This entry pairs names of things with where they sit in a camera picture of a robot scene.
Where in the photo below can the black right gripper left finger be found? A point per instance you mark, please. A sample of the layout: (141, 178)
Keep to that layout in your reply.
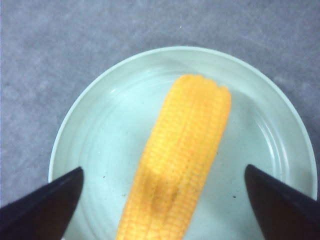
(45, 213)

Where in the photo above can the yellow corn cob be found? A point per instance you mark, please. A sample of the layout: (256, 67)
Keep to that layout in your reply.
(176, 160)

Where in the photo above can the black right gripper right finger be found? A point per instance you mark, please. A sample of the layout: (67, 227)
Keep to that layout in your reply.
(282, 212)

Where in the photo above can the light green plate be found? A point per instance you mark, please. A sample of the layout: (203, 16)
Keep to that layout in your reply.
(106, 129)

